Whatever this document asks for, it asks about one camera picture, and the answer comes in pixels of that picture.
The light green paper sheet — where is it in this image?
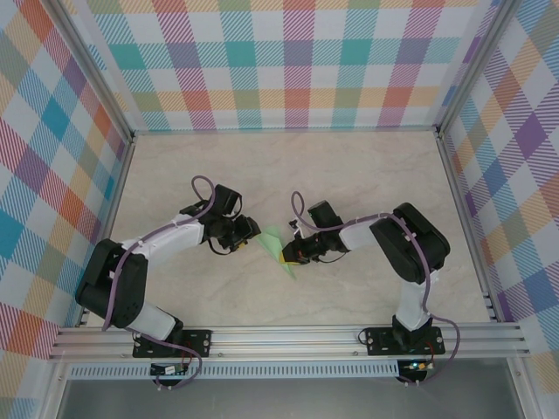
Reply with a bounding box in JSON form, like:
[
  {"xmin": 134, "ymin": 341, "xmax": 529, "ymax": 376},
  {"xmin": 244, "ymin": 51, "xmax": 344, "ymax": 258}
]
[{"xmin": 256, "ymin": 223, "xmax": 300, "ymax": 279}]

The grey metal panel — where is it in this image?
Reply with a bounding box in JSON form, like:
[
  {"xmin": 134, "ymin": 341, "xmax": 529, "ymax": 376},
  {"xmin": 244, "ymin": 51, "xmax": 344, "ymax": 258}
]
[{"xmin": 55, "ymin": 378, "xmax": 525, "ymax": 419}]

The small black circuit board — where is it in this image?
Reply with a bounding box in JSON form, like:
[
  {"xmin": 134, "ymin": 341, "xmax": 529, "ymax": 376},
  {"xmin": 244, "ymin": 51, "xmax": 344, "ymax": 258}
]
[{"xmin": 150, "ymin": 363, "xmax": 190, "ymax": 376}]

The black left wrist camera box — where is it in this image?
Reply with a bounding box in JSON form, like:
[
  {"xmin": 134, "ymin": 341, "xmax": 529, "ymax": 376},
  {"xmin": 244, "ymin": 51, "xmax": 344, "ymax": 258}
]
[{"xmin": 210, "ymin": 183, "xmax": 244, "ymax": 218}]

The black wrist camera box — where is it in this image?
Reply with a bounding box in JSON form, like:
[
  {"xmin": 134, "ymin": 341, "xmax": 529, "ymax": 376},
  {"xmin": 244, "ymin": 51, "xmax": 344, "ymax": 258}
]
[
  {"xmin": 210, "ymin": 183, "xmax": 244, "ymax": 218},
  {"xmin": 307, "ymin": 200, "xmax": 345, "ymax": 230}
]

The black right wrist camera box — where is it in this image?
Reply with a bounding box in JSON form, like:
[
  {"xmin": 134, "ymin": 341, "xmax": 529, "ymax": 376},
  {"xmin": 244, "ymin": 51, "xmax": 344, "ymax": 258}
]
[{"xmin": 307, "ymin": 200, "xmax": 345, "ymax": 230}]

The wide slotted aluminium base rail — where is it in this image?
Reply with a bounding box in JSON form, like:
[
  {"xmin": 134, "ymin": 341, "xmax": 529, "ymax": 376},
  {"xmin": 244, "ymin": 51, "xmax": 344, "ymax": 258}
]
[{"xmin": 47, "ymin": 321, "xmax": 532, "ymax": 361}]

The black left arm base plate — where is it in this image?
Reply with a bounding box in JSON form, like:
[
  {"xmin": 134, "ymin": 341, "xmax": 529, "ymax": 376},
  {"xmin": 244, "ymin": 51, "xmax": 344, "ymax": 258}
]
[{"xmin": 132, "ymin": 329, "xmax": 214, "ymax": 360}]

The perforated grey cable tray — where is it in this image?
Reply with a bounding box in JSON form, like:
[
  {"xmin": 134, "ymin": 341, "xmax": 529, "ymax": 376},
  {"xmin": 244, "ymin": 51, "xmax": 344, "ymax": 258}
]
[{"xmin": 68, "ymin": 360, "xmax": 401, "ymax": 381}]

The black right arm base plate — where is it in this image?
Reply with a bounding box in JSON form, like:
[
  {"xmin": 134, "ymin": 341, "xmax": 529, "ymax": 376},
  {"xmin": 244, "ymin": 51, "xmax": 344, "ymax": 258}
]
[{"xmin": 364, "ymin": 326, "xmax": 445, "ymax": 357}]

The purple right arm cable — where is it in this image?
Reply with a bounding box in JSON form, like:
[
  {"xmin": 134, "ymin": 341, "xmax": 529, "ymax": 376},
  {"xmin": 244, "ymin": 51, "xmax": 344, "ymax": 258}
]
[{"xmin": 291, "ymin": 190, "xmax": 462, "ymax": 388}]

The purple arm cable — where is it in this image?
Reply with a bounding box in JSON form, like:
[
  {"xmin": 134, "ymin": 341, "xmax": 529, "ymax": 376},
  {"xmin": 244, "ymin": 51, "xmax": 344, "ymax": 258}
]
[
  {"xmin": 100, "ymin": 175, "xmax": 218, "ymax": 391},
  {"xmin": 291, "ymin": 190, "xmax": 462, "ymax": 388}
]

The aluminium side rail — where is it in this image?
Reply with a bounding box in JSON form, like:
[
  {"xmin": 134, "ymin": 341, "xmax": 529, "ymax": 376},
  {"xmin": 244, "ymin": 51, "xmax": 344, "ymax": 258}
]
[
  {"xmin": 436, "ymin": 133, "xmax": 501, "ymax": 323},
  {"xmin": 77, "ymin": 133, "xmax": 137, "ymax": 327}
]

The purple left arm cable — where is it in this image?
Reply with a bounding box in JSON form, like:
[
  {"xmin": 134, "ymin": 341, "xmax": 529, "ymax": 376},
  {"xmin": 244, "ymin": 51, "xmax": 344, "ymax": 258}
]
[{"xmin": 100, "ymin": 175, "xmax": 218, "ymax": 391}]

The aluminium frame post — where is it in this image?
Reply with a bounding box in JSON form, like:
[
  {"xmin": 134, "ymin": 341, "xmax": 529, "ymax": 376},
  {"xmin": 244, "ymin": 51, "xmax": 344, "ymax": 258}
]
[
  {"xmin": 435, "ymin": 0, "xmax": 523, "ymax": 141},
  {"xmin": 51, "ymin": 0, "xmax": 136, "ymax": 143}
]

